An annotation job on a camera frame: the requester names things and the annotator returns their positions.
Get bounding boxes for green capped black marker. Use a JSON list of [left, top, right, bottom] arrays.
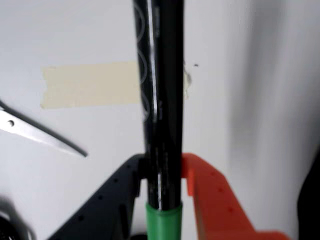
[[132, 0, 187, 240]]

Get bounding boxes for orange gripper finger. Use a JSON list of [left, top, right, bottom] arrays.
[[180, 152, 294, 240]]

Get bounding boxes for beige masking tape strip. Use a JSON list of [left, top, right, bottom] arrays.
[[41, 61, 193, 110]]

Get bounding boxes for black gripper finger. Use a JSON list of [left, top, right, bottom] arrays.
[[47, 153, 151, 240]]

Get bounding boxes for blue handled scissors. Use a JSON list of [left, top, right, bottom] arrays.
[[0, 99, 89, 158]]

